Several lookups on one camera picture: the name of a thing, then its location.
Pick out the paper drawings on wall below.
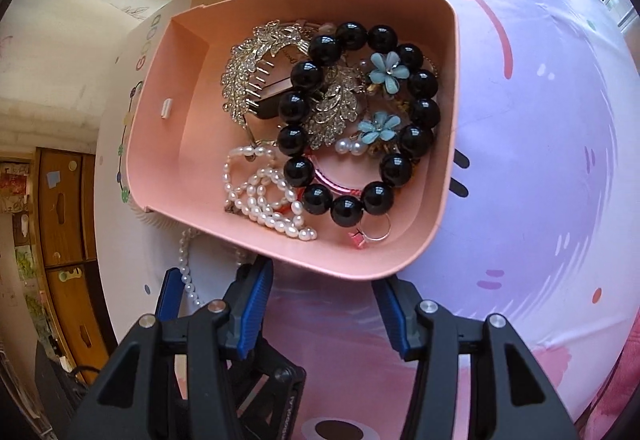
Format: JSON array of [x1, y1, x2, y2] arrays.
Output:
[[0, 160, 41, 321]]

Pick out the black bead bracelet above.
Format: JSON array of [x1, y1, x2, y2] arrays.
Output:
[[277, 21, 442, 227]]

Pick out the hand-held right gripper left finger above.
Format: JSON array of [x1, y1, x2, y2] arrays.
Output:
[[75, 258, 275, 440]]

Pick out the long pearl necklace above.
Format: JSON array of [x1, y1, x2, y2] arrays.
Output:
[[221, 145, 319, 242]]

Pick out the pink jewelry box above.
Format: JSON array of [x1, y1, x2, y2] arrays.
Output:
[[121, 0, 460, 281]]

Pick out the blue flower earring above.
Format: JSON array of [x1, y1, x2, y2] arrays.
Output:
[[357, 112, 402, 145], [369, 50, 407, 93]]

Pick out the rhinestone leaf hair comb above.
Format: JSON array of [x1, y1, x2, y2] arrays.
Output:
[[220, 20, 368, 151]]

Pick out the wooden dresser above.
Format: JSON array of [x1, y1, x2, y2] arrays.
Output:
[[37, 147, 118, 373]]

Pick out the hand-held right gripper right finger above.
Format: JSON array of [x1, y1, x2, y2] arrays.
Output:
[[371, 276, 576, 440]]

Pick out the silver ring with pink stone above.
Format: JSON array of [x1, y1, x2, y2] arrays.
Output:
[[348, 212, 393, 251]]

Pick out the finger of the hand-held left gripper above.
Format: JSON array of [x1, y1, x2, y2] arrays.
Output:
[[154, 266, 182, 323]]

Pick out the pink cartoon printed bed sheet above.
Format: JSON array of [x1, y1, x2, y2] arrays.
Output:
[[95, 0, 636, 440]]

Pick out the round pearl bracelet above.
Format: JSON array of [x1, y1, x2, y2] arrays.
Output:
[[177, 226, 207, 308]]

